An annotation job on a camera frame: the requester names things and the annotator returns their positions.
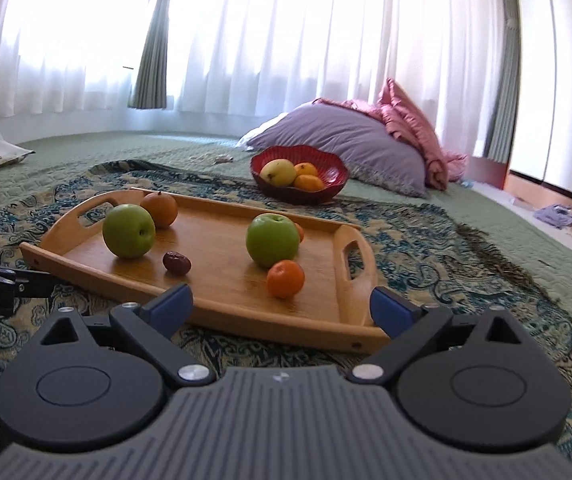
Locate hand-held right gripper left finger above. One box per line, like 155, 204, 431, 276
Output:
40, 282, 217, 387

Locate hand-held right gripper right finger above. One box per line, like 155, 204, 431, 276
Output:
346, 286, 522, 387

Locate red date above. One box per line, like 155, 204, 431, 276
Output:
162, 251, 192, 276

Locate wooden tray with handles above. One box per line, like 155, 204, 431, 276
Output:
19, 187, 392, 354

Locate large green apple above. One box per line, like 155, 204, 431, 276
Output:
102, 204, 157, 260

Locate large brown orange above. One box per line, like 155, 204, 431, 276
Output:
139, 191, 179, 229

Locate smaller green apple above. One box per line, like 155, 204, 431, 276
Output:
245, 213, 301, 269

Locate blue paisley patterned blanket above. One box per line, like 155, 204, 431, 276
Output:
0, 159, 572, 473

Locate white plastic bag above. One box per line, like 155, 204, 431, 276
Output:
0, 128, 36, 171

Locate red scalloped bowl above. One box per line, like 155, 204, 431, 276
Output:
250, 145, 351, 205

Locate green quilted bedspread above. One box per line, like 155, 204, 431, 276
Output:
0, 130, 572, 341

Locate yellow mango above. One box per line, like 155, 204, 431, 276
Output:
259, 158, 298, 187

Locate purple pillow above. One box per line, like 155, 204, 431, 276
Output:
239, 100, 429, 199

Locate pink quilt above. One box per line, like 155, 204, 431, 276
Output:
316, 78, 468, 191

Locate blue cloth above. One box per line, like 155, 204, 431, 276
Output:
532, 203, 572, 230

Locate white sheer curtain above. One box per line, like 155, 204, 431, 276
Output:
0, 0, 512, 157

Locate white wardrobe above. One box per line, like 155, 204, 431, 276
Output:
506, 0, 572, 207

